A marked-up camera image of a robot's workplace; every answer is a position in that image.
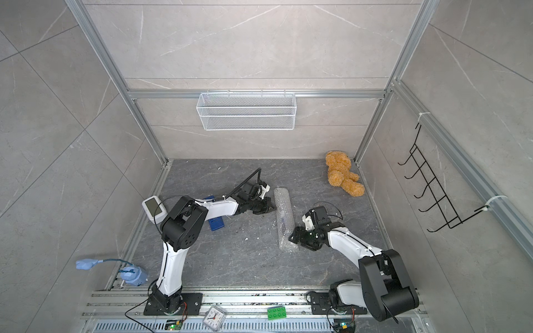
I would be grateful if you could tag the white wire mesh basket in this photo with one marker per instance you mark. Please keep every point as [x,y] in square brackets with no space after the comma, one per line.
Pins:
[247,110]

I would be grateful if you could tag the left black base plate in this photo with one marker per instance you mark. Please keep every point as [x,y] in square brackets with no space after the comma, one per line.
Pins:
[159,304]

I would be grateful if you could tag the aluminium frame post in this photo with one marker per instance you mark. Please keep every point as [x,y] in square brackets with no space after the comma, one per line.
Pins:
[425,14]

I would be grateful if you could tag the blue tape dispenser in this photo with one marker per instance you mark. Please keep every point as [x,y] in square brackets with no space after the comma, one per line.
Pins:
[215,222]

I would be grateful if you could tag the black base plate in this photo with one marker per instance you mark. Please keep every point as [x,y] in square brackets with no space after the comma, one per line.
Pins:
[326,303]
[159,304]

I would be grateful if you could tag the black wire hook rack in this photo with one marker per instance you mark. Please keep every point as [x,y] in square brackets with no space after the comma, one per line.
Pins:
[434,189]

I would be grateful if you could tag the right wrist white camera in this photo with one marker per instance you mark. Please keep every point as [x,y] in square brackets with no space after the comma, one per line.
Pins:
[308,222]

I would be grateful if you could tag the clear bubble wrap sheet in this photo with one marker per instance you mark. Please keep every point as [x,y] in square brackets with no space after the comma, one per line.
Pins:
[285,220]

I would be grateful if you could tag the tan teddy bear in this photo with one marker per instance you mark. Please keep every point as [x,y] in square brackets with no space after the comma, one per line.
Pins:
[340,174]

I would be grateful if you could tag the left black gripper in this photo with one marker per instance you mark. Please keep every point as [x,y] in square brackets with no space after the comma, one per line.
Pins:
[268,209]

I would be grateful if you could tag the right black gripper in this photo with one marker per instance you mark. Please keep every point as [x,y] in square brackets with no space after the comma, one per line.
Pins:
[300,233]

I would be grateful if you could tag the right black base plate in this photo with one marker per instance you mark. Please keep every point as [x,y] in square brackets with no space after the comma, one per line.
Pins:
[326,303]

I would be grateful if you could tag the small white analog clock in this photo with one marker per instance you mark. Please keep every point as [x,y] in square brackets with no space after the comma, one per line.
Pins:
[214,318]

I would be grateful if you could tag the green toy brick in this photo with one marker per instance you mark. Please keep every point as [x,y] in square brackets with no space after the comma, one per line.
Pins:
[276,313]

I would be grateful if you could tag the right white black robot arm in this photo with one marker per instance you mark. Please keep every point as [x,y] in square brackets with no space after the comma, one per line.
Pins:
[385,289]

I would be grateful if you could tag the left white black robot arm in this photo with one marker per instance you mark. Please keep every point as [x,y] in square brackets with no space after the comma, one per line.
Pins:
[182,226]

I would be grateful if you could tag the wrist white camera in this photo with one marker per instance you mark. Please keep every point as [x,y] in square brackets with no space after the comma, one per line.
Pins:
[264,188]
[308,222]

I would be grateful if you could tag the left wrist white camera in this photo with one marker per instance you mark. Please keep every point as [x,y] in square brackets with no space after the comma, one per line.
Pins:
[264,188]

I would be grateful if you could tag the white digital timer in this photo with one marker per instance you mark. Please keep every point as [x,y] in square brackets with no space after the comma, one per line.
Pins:
[154,209]

